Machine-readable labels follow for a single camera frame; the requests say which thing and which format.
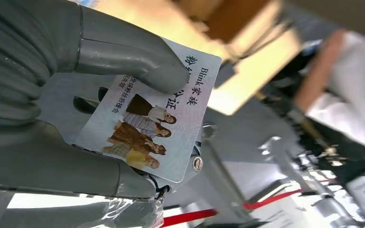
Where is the wooden card organizer box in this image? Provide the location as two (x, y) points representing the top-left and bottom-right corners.
(170, 0), (284, 64)

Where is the person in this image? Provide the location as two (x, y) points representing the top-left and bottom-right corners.
(292, 29), (365, 177)

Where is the red floor tape line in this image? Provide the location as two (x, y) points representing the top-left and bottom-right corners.
(162, 179), (337, 228)

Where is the small black square box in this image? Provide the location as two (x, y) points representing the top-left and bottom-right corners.
(213, 61), (237, 89)

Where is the grey laptop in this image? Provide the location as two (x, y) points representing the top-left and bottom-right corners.
(283, 0), (365, 43)

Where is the chrome stanchion post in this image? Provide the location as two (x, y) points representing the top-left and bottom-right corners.
(201, 123), (218, 141)

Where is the silver metal frame stand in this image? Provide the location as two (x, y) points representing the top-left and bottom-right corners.
(258, 135), (359, 228)

